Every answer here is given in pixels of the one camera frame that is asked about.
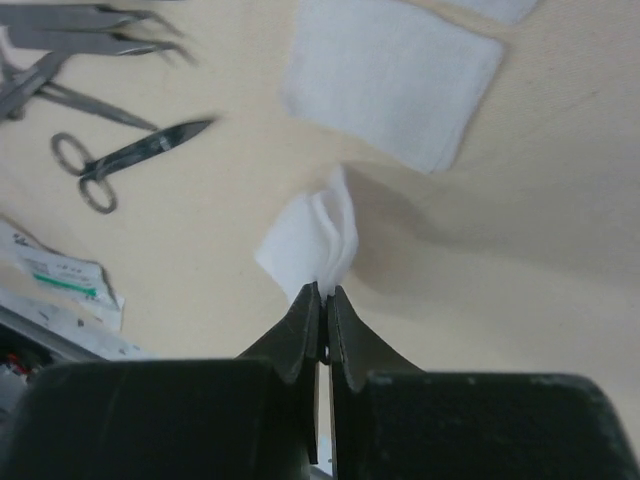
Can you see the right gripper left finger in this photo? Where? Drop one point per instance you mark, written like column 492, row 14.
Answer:
column 250, row 417

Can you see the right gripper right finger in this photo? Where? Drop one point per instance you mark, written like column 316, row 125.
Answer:
column 394, row 420

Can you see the beige cloth mat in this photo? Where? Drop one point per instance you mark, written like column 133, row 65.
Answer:
column 523, row 256

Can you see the white sterile packet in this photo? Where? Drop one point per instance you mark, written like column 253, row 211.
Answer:
column 92, row 326

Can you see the green labelled sterile packet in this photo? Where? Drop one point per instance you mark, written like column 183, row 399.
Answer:
column 78, row 279

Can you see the metal instrument tray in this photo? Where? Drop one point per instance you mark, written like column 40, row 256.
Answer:
column 27, row 348

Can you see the lower steel scissors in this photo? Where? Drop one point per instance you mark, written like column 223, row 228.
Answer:
column 92, row 175

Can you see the steel scissors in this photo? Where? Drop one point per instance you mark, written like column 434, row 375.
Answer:
column 76, row 17
column 92, row 175

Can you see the steel forceps with rings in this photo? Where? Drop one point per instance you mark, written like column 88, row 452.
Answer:
column 64, row 96

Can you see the steel tweezers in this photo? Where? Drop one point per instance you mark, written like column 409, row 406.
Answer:
column 90, row 43

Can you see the upper steel scissors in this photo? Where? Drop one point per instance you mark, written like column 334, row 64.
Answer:
column 76, row 17

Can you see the steel scalpel handle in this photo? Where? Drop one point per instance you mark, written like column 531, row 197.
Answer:
column 17, row 89

